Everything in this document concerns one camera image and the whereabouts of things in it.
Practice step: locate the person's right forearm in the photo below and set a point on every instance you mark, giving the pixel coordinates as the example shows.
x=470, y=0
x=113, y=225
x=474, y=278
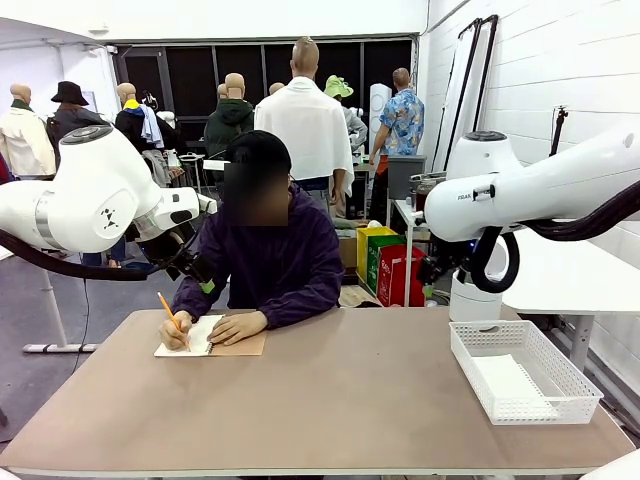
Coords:
x=192, y=297

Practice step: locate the spiral notebook with brown cover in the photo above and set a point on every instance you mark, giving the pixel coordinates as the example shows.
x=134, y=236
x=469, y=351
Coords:
x=200, y=330

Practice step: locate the mannequin with yellow scarf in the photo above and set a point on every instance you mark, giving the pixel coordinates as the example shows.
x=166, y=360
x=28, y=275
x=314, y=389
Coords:
x=131, y=125

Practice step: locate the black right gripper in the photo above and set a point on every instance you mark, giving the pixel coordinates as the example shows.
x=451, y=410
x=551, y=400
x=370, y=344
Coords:
x=432, y=270

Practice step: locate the mannequin in floral shirt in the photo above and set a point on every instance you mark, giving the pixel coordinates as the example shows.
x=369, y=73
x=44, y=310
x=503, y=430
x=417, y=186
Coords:
x=402, y=125

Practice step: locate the white perforated plastic basket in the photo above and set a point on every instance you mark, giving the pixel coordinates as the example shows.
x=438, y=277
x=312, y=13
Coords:
x=575, y=395

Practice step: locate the person's left forearm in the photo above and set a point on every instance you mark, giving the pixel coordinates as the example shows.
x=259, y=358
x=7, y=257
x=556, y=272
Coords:
x=300, y=305

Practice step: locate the white lidded trash can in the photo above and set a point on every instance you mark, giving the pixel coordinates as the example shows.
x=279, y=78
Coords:
x=470, y=302

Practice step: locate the brown cardboard box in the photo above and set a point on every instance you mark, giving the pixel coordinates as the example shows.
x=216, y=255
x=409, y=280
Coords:
x=347, y=252

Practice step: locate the mannequin draped in white cloth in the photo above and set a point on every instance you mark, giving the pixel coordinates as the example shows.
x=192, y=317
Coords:
x=305, y=130

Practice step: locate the black tripod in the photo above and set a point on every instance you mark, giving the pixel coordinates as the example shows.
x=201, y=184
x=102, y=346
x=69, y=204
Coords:
x=561, y=117

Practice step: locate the black framed white panel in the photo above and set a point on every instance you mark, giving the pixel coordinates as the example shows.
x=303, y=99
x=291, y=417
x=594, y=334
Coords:
x=482, y=60
x=452, y=125

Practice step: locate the grey bin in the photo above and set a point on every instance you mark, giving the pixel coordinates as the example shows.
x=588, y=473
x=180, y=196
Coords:
x=405, y=177

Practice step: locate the green shopping bag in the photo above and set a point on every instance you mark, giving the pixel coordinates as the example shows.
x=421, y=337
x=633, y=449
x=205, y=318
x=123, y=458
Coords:
x=385, y=241

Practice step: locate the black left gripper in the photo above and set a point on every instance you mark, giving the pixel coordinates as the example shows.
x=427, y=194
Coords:
x=190, y=265

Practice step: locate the yellow pencil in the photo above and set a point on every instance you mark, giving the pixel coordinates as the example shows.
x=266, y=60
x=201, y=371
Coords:
x=167, y=307

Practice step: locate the mannequin in dark green hoodie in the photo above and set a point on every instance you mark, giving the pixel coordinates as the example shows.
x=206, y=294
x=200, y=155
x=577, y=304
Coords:
x=227, y=125

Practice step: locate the mannequin with black hat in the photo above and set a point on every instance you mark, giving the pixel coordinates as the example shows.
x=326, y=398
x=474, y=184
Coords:
x=70, y=92

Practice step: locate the white paper sheet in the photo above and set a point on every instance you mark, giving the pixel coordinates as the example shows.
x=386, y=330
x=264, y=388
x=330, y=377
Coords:
x=505, y=380

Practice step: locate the mannequin with green hat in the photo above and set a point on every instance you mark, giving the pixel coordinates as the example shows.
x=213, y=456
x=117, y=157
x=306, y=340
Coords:
x=337, y=86

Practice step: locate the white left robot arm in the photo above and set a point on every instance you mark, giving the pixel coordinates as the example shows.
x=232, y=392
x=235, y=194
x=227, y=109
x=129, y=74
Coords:
x=90, y=190

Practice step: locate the white side table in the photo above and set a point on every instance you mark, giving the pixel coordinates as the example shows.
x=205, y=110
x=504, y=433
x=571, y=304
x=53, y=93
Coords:
x=575, y=275

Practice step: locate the red shopping bag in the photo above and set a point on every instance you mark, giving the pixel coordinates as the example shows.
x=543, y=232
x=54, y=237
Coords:
x=400, y=280

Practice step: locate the person's right hand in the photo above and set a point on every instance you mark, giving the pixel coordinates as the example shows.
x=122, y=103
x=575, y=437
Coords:
x=175, y=332

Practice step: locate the person in purple jacket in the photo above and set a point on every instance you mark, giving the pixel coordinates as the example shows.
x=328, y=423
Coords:
x=280, y=260

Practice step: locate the white table leg stand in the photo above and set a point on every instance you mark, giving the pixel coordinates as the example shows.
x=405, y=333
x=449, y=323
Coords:
x=60, y=348

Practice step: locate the person's left hand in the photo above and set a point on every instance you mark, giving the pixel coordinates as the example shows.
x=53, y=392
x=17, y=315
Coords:
x=237, y=327

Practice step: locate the mannequin in cream jacket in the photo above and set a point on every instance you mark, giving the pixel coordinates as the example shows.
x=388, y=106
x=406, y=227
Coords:
x=22, y=140

